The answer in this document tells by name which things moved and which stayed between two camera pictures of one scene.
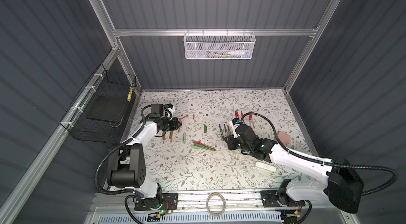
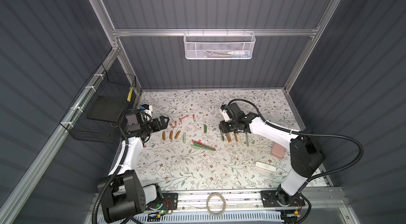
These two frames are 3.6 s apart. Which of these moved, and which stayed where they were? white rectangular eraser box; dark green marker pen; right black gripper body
Moved: right black gripper body
Stayed: white rectangular eraser box; dark green marker pen
